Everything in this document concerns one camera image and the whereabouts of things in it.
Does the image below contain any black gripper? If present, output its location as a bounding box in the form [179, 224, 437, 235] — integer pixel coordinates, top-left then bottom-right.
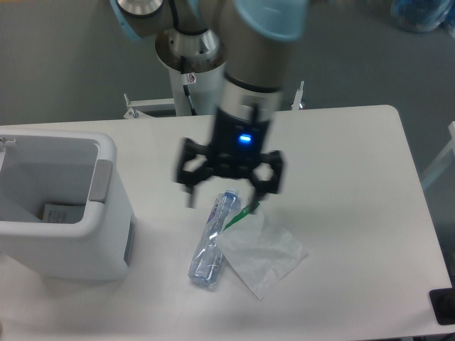
[175, 104, 285, 208]

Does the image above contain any white push-lid trash can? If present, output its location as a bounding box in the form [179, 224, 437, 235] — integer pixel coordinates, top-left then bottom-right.
[1, 127, 134, 281]

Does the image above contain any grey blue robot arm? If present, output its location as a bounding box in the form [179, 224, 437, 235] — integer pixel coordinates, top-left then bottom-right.
[110, 1, 308, 202]

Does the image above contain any clear green-striped plastic bag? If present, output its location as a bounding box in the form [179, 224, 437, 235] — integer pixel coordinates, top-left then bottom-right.
[215, 202, 309, 300]

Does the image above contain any crushed clear plastic bottle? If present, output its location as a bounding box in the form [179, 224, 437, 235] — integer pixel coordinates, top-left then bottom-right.
[188, 189, 241, 288]

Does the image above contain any blue plastic bag on floor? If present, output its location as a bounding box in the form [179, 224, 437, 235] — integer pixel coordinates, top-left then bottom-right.
[390, 0, 454, 33]

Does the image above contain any black device at table edge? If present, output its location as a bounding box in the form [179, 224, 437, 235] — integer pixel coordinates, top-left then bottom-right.
[429, 288, 454, 325]

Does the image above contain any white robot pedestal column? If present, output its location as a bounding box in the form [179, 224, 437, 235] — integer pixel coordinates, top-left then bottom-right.
[155, 28, 225, 116]

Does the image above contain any white pedestal base frame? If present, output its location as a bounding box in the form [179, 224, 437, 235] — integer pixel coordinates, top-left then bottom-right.
[123, 80, 306, 119]

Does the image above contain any black cable on pedestal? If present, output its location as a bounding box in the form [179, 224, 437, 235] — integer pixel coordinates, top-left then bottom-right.
[179, 55, 198, 117]

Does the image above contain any white frame at right edge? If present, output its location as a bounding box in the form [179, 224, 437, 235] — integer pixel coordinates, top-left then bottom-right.
[421, 122, 454, 191]

